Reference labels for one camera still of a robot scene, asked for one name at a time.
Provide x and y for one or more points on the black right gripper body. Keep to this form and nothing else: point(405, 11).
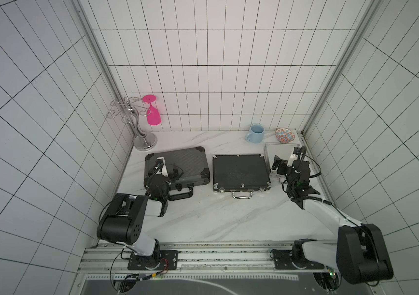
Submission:
point(287, 164)

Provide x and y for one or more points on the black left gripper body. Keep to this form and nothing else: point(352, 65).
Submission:
point(165, 195)

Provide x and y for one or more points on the silver aluminium poker case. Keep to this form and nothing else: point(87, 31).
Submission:
point(284, 151)

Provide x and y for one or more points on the black poker case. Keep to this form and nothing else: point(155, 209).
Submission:
point(187, 168)
point(241, 175)

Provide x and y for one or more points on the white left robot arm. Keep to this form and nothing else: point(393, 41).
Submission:
point(122, 222)

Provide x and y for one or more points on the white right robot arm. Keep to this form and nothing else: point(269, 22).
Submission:
point(360, 254)

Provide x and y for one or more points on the patterned small bowl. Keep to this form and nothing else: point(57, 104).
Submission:
point(284, 135)

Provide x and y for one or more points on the light blue mug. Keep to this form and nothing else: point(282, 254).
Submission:
point(255, 133)

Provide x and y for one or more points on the pink plastic goblet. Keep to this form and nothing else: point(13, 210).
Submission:
point(152, 115)

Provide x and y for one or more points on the aluminium mounting rail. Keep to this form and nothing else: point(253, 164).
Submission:
point(227, 260)

